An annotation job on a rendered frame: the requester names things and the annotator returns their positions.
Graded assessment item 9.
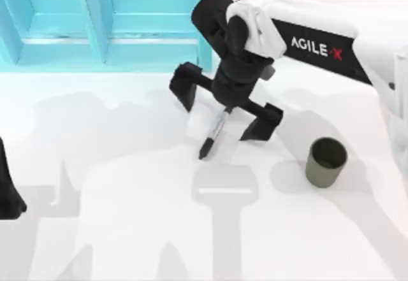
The grey rounded box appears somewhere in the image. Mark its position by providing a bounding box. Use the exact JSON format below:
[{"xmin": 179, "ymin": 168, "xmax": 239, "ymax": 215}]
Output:
[{"xmin": 259, "ymin": 65, "xmax": 277, "ymax": 82}]

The black marker pen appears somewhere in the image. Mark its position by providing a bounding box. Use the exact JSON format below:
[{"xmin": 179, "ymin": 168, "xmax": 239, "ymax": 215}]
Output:
[{"xmin": 198, "ymin": 107, "xmax": 233, "ymax": 161}]

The light blue rack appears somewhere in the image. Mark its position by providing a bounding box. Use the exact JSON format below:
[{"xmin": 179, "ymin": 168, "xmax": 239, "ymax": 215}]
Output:
[{"xmin": 0, "ymin": 0, "xmax": 214, "ymax": 73}]

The olive grey cup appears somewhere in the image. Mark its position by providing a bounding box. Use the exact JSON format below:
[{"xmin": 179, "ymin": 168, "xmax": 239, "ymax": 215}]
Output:
[{"xmin": 305, "ymin": 136, "xmax": 348, "ymax": 189}]

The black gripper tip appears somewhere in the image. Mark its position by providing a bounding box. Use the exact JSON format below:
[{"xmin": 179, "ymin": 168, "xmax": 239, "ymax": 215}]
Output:
[{"xmin": 0, "ymin": 137, "xmax": 28, "ymax": 221}]

